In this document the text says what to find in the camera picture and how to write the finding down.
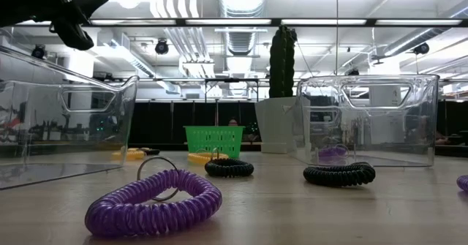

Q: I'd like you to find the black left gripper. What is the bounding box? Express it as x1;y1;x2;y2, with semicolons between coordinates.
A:
0;0;117;51

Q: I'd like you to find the yellow spring keychain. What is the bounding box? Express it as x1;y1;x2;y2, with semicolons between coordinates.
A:
187;151;230;166
111;148;146;162

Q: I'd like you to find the black ceiling spotlight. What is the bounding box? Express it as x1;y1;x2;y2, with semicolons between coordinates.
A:
154;38;170;56
31;44;47;59
413;42;431;56

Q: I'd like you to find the clear plastic bin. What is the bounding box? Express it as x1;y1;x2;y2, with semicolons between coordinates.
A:
0;27;140;191
290;73;440;168

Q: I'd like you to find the black partition panel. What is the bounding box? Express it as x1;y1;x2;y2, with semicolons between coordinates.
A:
129;101;261;146

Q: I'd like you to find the green plastic basket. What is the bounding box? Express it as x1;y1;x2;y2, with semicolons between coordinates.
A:
184;125;245;159

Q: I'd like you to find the black overhead beam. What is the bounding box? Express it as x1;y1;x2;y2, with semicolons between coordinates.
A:
14;17;468;28

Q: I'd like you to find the green cactus plant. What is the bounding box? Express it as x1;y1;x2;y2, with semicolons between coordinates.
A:
268;24;298;99

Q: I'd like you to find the thin hanging cable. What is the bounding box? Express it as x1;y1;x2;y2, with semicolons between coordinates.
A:
335;0;339;76

